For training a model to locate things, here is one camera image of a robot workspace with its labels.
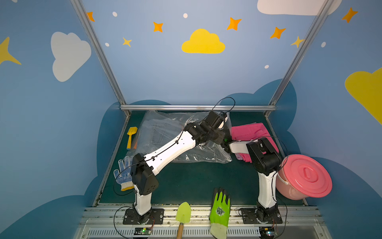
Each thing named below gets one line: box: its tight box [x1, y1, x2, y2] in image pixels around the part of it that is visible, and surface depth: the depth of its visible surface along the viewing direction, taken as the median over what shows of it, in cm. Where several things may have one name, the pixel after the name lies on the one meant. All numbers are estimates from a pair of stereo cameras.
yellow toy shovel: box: [126, 126, 138, 150], surface depth 106 cm
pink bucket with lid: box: [275, 154, 333, 201], surface depth 72 cm
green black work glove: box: [208, 187, 231, 239], surface depth 76 cm
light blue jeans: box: [140, 117, 188, 157], surface depth 105 cm
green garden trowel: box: [176, 201, 192, 239], surface depth 77 cm
